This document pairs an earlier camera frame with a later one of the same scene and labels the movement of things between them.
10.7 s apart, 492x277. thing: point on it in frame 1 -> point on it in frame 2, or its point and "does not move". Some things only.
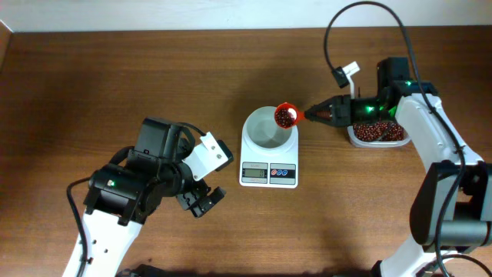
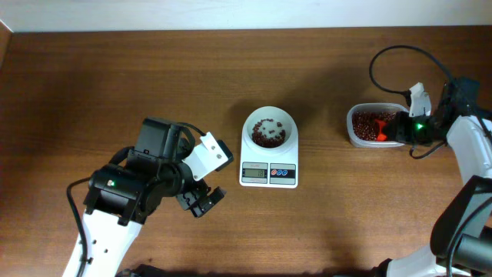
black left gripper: x=199 y=190 does not move
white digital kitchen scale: x=274 y=171 does not move
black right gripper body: x=342 y=111 -> x=397 y=128
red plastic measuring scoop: x=286 y=115 -> x=380 y=137
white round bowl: x=262 y=136 does not move
